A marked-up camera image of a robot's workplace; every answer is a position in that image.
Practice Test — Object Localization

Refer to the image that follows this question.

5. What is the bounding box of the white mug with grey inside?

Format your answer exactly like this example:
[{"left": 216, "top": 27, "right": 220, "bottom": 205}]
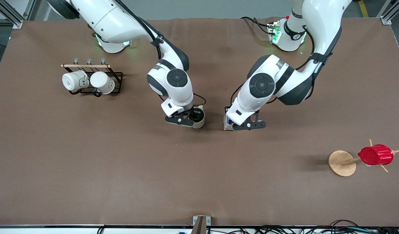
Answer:
[{"left": 190, "top": 105, "right": 206, "bottom": 129}]

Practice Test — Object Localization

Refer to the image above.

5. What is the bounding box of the blue white milk carton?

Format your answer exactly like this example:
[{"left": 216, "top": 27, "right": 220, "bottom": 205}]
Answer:
[{"left": 223, "top": 112, "right": 236, "bottom": 131}]

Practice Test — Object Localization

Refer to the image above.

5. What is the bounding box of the red plastic cup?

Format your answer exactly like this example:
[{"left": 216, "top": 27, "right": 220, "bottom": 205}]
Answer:
[{"left": 358, "top": 144, "right": 394, "bottom": 166}]

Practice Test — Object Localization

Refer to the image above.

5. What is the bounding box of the brown table cover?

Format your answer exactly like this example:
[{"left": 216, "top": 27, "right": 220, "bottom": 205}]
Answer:
[{"left": 0, "top": 18, "right": 399, "bottom": 227}]

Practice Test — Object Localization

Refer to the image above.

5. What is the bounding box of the white hanging mug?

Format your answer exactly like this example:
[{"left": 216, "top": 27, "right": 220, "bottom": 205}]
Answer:
[
  {"left": 62, "top": 70, "right": 89, "bottom": 92},
  {"left": 90, "top": 71, "right": 116, "bottom": 95}
]

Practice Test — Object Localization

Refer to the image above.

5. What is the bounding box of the wooden mug tree stand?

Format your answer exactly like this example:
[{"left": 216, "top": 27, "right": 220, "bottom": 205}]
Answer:
[{"left": 328, "top": 139, "right": 399, "bottom": 177}]

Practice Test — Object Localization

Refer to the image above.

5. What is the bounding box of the black wire mug rack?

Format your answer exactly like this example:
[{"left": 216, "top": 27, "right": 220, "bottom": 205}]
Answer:
[{"left": 61, "top": 58, "right": 123, "bottom": 98}]

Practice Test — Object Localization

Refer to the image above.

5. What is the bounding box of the black base cable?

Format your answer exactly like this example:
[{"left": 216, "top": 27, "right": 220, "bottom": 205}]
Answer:
[{"left": 240, "top": 16, "right": 272, "bottom": 35}]

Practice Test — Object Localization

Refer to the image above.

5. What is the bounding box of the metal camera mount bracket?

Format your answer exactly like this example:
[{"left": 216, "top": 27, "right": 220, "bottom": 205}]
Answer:
[{"left": 193, "top": 215, "right": 211, "bottom": 226}]

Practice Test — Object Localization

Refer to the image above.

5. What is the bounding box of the brown mount post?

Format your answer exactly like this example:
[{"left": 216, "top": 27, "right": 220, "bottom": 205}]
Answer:
[{"left": 190, "top": 216, "right": 207, "bottom": 234}]

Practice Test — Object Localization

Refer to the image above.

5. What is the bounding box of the black cable bundle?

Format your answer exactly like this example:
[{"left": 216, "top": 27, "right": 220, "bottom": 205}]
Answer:
[{"left": 251, "top": 220, "right": 399, "bottom": 234}]

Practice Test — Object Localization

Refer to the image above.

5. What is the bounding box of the aluminium frame profile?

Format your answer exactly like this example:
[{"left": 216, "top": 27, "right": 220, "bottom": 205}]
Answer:
[
  {"left": 0, "top": 0, "right": 36, "bottom": 29},
  {"left": 380, "top": 0, "right": 399, "bottom": 25}
]

